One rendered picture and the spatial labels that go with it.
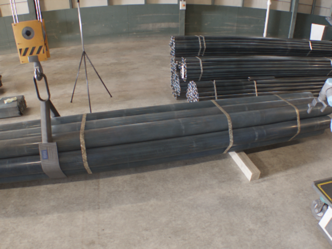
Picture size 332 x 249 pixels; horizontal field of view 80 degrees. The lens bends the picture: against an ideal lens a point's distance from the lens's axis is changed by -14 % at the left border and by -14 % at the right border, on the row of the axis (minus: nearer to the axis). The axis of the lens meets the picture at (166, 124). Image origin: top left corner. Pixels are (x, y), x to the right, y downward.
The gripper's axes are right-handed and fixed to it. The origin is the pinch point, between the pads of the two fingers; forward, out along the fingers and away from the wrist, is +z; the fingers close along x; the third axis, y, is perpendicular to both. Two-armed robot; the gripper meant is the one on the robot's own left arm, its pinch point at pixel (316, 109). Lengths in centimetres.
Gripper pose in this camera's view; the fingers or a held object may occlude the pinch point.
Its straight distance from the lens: 213.7
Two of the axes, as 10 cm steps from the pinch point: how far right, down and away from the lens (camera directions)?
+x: -9.9, 1.0, 0.6
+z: 1.1, 5.9, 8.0
